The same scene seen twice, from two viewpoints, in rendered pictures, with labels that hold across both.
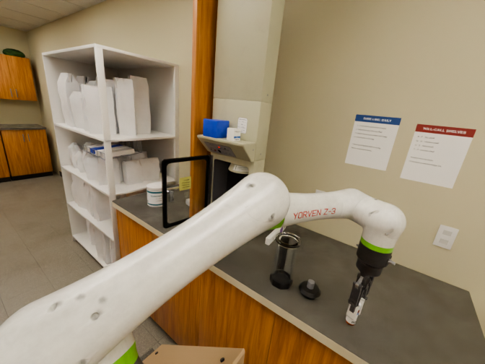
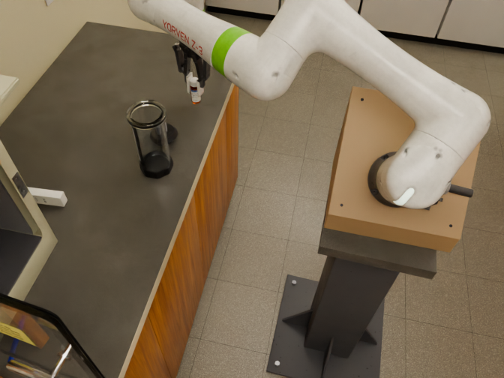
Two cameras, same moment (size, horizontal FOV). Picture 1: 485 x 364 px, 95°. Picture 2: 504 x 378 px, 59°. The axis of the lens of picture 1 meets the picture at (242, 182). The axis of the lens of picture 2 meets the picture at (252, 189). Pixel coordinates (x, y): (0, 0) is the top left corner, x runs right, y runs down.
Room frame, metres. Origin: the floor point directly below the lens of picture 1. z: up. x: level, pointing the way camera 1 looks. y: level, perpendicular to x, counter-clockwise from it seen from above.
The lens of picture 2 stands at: (0.95, 0.75, 2.00)
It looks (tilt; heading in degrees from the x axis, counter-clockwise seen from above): 51 degrees down; 245
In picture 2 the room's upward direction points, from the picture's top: 3 degrees clockwise
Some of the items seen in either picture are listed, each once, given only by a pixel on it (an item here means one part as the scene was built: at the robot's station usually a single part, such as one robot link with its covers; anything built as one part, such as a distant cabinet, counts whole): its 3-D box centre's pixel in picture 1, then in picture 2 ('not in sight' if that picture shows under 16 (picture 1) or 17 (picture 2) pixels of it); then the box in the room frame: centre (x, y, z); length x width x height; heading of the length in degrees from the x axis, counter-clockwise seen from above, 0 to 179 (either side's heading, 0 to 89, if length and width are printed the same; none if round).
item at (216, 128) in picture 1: (216, 128); not in sight; (1.24, 0.17, 1.56); 0.10 x 0.10 x 0.09; 55
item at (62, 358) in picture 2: not in sight; (38, 364); (1.17, 0.39, 1.20); 0.10 x 0.05 x 0.03; 138
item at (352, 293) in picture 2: not in sight; (347, 288); (0.27, 0.20, 0.45); 0.48 x 0.48 x 0.90; 53
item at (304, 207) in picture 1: (322, 206); (179, 19); (0.70, -0.28, 1.39); 0.36 x 0.11 x 0.11; 112
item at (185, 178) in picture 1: (187, 190); (15, 336); (1.21, 0.32, 1.19); 0.30 x 0.01 x 0.40; 138
